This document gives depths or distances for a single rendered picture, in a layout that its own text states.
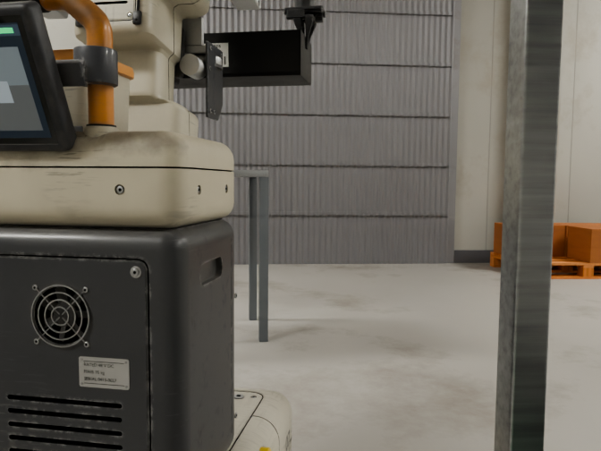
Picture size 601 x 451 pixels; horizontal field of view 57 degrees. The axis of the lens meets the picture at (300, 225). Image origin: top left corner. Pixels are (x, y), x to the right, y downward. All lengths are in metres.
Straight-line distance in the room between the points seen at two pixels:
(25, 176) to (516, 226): 0.60
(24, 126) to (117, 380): 0.34
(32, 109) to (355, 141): 4.43
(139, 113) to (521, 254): 0.86
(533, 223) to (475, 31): 5.14
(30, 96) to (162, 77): 0.46
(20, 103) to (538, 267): 0.60
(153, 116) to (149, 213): 0.46
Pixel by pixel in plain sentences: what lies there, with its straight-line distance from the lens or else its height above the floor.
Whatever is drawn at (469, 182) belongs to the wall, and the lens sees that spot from 5.40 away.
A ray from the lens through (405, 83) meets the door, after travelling 5.22.
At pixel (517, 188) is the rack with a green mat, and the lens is 0.46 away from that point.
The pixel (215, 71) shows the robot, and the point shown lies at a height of 0.99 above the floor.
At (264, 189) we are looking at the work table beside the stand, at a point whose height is 0.71.
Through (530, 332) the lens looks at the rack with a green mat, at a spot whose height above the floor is 0.63.
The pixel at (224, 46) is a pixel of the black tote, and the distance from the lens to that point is 1.49.
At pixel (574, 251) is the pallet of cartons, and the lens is 5.09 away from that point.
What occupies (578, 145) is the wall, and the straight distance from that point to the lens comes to 5.88.
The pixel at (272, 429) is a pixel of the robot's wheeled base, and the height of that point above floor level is 0.26.
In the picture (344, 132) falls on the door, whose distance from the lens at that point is 5.04.
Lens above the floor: 0.75
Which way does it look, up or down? 5 degrees down
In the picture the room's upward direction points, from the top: straight up
